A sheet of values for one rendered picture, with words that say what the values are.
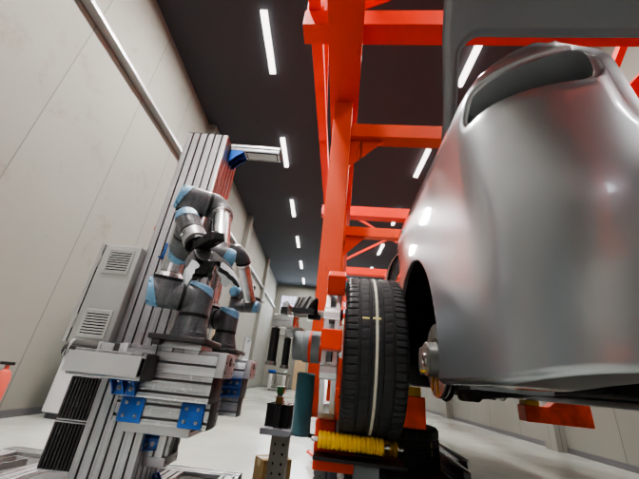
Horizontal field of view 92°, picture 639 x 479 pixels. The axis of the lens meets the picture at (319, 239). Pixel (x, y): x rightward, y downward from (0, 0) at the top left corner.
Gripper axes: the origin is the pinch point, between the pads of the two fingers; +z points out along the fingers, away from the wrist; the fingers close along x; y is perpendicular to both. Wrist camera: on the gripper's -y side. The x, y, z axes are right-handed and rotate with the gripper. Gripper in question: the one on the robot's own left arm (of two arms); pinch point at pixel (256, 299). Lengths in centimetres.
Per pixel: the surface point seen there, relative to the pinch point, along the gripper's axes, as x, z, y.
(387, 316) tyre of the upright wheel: 109, -101, 14
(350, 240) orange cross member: 22, 172, -135
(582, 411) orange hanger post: 299, 214, 15
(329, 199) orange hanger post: 49, -29, -80
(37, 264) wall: -308, 29, 2
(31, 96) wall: -305, -68, -161
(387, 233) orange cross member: 71, 176, -155
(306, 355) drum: 76, -81, 33
